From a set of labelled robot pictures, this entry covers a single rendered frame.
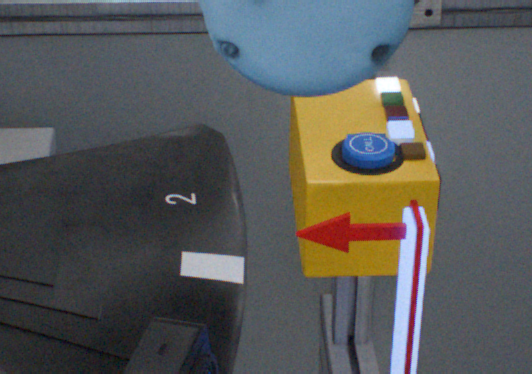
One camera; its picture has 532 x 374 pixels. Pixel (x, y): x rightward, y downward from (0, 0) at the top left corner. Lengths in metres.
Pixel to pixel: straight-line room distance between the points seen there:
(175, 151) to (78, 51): 0.69
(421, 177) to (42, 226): 0.34
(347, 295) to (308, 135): 0.16
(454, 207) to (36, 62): 0.54
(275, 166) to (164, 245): 0.82
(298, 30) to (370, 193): 0.47
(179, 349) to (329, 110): 0.48
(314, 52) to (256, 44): 0.02
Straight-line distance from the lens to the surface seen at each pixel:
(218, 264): 0.60
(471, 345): 1.63
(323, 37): 0.40
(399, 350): 0.65
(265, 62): 0.41
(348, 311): 1.01
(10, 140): 1.34
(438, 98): 1.40
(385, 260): 0.90
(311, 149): 0.89
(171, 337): 0.50
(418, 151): 0.88
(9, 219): 0.62
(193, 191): 0.64
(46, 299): 0.58
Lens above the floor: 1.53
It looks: 33 degrees down
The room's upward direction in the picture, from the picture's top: 1 degrees clockwise
